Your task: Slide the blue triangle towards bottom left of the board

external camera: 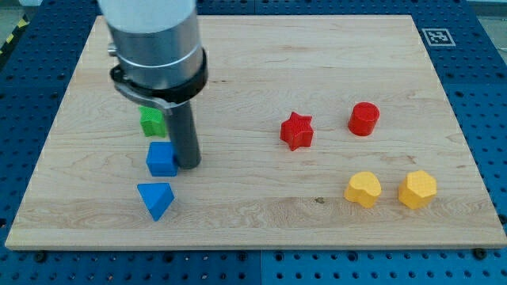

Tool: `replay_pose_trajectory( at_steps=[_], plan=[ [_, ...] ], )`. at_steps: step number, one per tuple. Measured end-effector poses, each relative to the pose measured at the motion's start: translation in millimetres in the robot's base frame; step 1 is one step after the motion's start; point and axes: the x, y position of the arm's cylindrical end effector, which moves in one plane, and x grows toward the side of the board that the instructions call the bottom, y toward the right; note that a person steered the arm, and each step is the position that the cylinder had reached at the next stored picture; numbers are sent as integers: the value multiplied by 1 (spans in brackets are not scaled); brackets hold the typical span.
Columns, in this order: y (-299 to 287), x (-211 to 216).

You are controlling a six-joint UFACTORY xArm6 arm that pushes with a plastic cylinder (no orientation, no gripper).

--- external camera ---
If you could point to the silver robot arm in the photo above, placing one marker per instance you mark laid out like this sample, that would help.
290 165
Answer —
162 63

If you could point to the yellow heart block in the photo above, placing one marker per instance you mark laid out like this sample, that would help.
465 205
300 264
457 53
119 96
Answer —
363 188

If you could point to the green block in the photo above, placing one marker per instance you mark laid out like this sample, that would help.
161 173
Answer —
152 122

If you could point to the yellow hexagon block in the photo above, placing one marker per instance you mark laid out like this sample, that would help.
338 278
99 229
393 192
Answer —
417 190

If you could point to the red cylinder block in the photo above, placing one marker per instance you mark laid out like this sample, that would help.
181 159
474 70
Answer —
363 118

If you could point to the blue cube block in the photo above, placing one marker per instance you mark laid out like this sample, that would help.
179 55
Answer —
161 160

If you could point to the red star block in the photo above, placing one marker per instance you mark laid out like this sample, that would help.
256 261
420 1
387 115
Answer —
297 131

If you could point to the wooden board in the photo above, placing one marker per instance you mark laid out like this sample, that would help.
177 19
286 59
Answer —
250 190

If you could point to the white fiducial marker tag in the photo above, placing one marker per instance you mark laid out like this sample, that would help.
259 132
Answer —
438 37

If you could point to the blue triangle block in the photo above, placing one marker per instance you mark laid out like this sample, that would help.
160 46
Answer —
157 197

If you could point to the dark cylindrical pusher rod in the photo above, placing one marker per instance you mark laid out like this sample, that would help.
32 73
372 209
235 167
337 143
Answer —
182 132

